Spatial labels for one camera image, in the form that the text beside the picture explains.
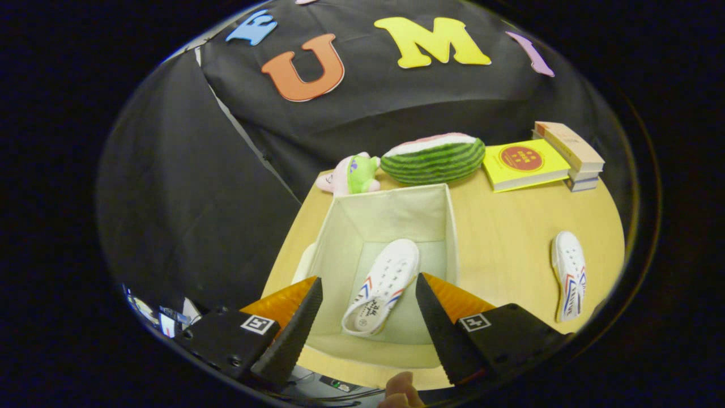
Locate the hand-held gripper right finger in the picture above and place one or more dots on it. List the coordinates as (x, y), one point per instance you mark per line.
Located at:
(444, 340)

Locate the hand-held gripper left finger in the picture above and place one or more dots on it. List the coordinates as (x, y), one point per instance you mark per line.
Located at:
(291, 340)

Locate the white canvas shoe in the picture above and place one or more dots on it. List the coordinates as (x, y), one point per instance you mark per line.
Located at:
(569, 266)
(385, 277)

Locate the cream fabric storage box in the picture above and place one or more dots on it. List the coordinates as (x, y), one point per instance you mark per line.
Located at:
(391, 215)

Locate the blue white printed packaging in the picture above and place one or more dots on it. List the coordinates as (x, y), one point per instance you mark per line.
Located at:
(167, 323)

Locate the pink and green plush toy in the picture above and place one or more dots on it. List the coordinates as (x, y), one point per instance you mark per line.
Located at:
(355, 174)

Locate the watermelon slice plush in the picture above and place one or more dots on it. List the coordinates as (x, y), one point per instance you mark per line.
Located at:
(433, 161)

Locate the black backdrop cloth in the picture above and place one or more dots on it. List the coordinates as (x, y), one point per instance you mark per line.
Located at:
(187, 187)

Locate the yellow book with red circle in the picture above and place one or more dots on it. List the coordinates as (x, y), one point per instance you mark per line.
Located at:
(524, 164)

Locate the grey-blue cover book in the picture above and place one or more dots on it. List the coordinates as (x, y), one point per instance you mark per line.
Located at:
(583, 184)

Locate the white cover book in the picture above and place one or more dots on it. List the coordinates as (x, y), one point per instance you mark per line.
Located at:
(583, 175)

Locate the tan cover book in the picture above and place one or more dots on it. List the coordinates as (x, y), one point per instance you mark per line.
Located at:
(569, 144)

